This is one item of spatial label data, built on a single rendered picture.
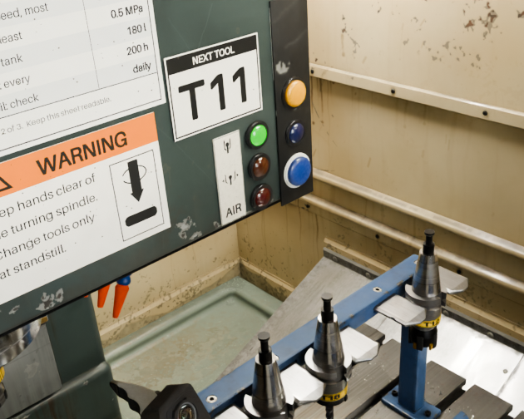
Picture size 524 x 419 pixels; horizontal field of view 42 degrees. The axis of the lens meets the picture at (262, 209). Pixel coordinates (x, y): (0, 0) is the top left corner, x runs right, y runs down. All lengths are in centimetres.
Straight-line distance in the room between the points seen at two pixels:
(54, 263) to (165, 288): 151
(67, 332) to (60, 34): 103
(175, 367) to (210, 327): 19
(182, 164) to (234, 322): 152
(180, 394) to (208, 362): 138
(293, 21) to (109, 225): 24
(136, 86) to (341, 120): 114
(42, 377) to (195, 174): 91
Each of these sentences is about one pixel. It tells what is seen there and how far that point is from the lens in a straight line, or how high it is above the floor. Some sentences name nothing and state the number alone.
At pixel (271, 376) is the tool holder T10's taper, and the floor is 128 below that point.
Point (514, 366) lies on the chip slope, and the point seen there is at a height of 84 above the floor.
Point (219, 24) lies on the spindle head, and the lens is 58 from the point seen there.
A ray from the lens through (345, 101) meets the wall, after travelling 162.
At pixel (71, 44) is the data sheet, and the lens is 51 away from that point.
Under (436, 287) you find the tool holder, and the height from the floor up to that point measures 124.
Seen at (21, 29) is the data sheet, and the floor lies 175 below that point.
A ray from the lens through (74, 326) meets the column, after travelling 146.
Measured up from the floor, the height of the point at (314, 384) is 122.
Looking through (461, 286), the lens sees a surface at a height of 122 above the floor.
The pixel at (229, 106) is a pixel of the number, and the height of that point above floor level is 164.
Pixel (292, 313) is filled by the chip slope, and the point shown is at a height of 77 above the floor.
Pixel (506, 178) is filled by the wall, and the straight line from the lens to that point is 142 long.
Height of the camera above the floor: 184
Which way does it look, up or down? 28 degrees down
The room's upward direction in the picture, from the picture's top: 4 degrees counter-clockwise
